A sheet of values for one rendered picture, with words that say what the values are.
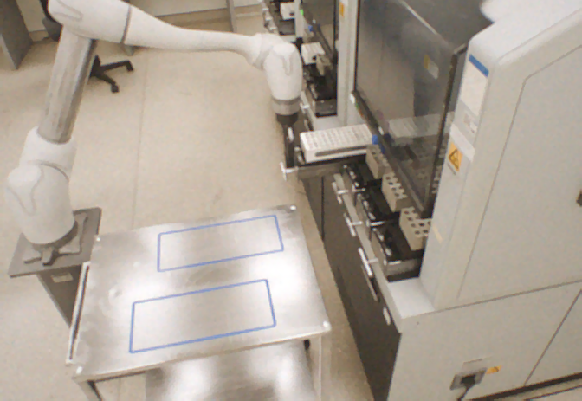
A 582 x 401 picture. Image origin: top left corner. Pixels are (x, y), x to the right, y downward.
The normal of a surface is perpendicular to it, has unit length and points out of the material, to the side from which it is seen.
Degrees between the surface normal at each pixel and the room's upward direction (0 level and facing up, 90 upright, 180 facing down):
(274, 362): 0
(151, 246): 0
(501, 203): 90
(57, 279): 90
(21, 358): 0
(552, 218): 90
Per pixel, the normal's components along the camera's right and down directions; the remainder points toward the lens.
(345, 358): -0.04, -0.76
